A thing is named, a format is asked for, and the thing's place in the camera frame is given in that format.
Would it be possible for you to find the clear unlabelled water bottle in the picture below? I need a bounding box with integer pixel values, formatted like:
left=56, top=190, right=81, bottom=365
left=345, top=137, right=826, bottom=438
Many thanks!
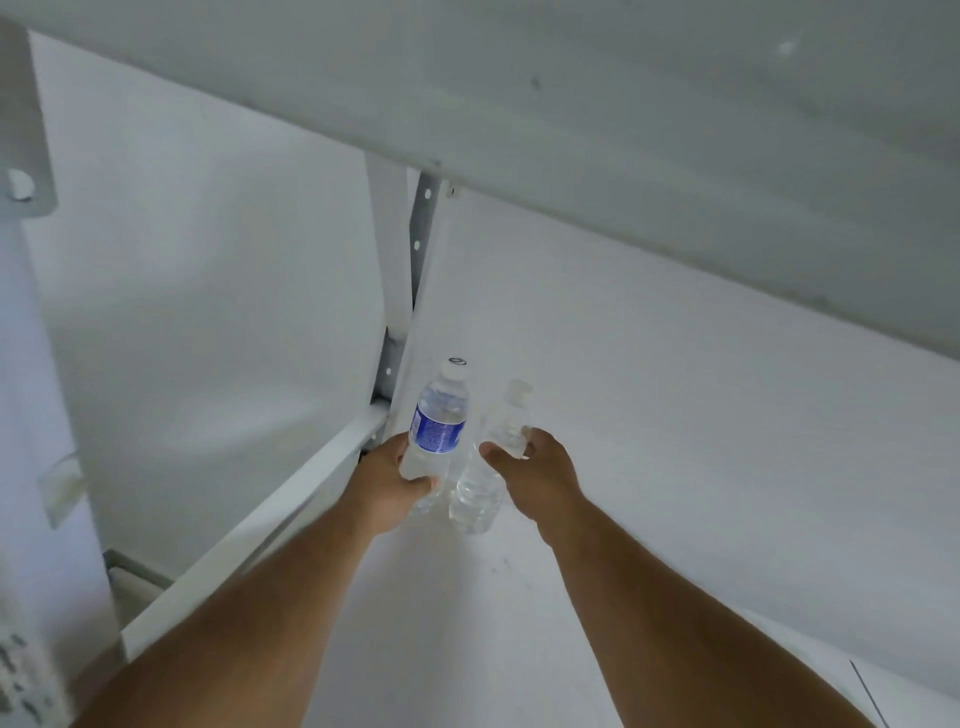
left=447, top=378, right=535, bottom=536

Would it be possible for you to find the person's right forearm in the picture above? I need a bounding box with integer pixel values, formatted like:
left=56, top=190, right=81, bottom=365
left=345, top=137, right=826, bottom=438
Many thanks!
left=537, top=495, right=880, bottom=728

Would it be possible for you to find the person's left hand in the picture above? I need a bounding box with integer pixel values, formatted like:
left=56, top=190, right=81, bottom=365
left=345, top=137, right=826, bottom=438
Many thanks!
left=341, top=433, right=444, bottom=538

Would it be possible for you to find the white shelf post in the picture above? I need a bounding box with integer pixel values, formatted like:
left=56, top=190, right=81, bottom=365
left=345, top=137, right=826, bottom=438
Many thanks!
left=0, top=15, right=127, bottom=728

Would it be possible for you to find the person's left forearm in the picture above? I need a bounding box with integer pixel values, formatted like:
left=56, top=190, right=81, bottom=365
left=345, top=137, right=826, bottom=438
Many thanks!
left=73, top=507, right=376, bottom=728

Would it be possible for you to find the white shelf rail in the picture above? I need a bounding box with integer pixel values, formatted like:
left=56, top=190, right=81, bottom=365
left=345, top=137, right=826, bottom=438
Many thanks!
left=120, top=399, right=393, bottom=663

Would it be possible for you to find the blue label water bottle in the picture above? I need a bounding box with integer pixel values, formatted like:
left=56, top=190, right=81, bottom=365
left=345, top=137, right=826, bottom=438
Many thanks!
left=397, top=357, right=472, bottom=516

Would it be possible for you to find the person's right hand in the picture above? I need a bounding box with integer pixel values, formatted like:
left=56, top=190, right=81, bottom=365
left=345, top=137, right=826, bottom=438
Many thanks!
left=478, top=426, right=587, bottom=527

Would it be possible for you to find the white perforated shelf upright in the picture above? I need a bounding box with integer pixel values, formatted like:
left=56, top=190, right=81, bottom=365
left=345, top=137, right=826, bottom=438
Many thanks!
left=363, top=152, right=445, bottom=423

